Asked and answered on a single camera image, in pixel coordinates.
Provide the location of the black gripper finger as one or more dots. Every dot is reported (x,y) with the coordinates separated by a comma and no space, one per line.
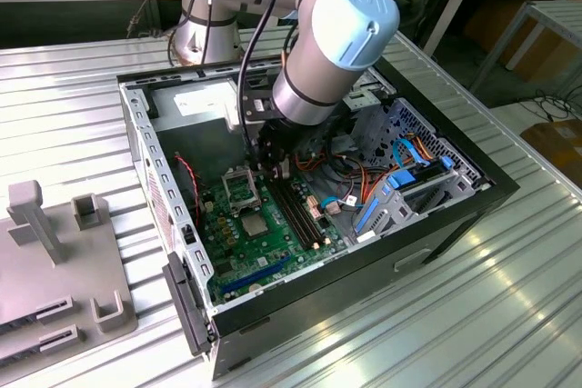
(282,170)

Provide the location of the silver CPU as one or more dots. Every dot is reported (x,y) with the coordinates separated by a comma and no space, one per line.
(254,225)

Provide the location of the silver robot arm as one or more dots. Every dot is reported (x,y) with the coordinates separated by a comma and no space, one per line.
(318,70)

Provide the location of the CPU socket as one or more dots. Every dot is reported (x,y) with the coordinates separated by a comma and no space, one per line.
(254,212)

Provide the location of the black RAM slot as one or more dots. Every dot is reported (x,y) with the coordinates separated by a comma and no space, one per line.
(304,208)
(291,211)

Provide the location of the metal drive bay cage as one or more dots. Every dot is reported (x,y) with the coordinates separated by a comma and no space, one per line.
(359,99)

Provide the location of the green motherboard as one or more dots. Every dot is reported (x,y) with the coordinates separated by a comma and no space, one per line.
(273,256)

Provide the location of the grey power supply unit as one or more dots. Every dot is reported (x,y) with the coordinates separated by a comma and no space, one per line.
(191,147)

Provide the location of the blue plastic bay lever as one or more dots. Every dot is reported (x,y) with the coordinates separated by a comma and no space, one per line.
(366,217)

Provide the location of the black case fan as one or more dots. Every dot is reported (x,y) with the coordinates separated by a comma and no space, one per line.
(183,206)

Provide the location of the blue expansion slot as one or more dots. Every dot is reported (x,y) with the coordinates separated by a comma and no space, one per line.
(254,276)

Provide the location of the hard disk in blue carrier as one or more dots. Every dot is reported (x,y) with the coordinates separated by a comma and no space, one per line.
(400,180)

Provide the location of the metal disk bay cage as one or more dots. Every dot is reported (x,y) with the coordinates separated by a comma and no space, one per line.
(391,215)

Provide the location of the black open PC case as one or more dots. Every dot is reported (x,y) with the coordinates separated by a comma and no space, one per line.
(364,297)

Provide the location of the black plastic case latch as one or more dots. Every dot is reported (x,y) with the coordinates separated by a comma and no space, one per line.
(182,301)

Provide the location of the grey parts rack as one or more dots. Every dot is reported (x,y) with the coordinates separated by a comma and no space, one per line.
(77,270)

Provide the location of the brown cardboard box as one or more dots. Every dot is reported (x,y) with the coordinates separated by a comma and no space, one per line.
(559,147)

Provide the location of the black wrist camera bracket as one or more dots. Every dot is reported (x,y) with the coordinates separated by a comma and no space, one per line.
(259,104)

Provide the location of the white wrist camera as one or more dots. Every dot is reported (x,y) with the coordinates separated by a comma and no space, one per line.
(233,120)

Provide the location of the grey metal frame table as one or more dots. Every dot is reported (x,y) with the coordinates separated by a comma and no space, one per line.
(559,13)

